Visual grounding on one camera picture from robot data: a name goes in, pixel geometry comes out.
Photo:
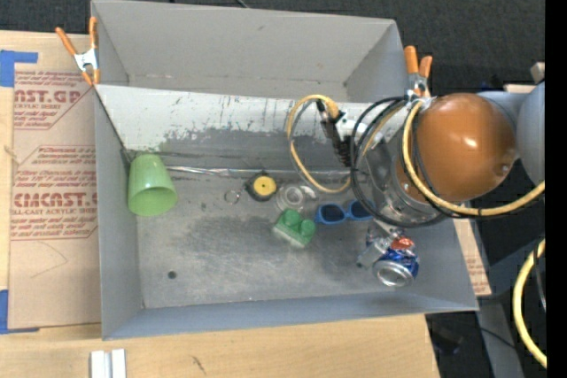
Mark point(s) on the yellow and black tape measure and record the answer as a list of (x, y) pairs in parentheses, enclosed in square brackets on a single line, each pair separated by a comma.
[(262, 187)]

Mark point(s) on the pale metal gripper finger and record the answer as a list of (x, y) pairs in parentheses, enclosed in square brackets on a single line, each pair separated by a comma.
[(371, 255), (387, 228)]

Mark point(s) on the clear glass cup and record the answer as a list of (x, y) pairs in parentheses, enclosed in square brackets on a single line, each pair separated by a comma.
[(293, 197)]

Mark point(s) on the crushed blue drink can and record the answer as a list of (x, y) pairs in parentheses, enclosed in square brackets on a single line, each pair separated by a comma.
[(396, 267)]

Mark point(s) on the grey metal bin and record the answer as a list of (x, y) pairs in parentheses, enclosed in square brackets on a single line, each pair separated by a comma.
[(230, 261)]

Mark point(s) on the brown cardboard board red print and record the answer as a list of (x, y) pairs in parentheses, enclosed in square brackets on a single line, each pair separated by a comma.
[(53, 172)]

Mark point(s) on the green toy building block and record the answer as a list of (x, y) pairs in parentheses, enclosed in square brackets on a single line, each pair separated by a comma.
[(293, 227)]

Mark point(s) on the blue sunglasses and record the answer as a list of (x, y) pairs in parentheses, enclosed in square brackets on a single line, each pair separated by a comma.
[(330, 214)]

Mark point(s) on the black cylinder on white bracket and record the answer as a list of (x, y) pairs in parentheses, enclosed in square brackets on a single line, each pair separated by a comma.
[(340, 133)]

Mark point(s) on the light green plastic cup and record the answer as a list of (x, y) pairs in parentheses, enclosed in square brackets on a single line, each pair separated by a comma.
[(149, 186)]

